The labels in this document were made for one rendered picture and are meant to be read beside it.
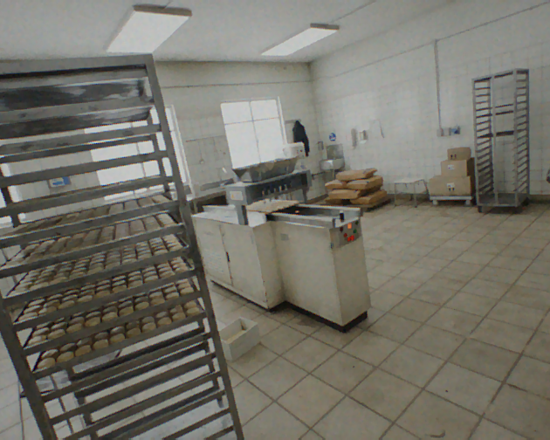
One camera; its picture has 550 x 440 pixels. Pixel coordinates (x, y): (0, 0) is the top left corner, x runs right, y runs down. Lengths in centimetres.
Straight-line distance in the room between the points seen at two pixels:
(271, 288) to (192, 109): 392
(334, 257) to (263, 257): 71
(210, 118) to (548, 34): 490
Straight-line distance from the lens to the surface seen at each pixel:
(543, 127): 594
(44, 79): 129
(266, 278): 292
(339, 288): 250
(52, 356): 152
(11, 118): 129
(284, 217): 270
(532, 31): 601
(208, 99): 629
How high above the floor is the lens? 147
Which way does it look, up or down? 13 degrees down
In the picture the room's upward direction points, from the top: 10 degrees counter-clockwise
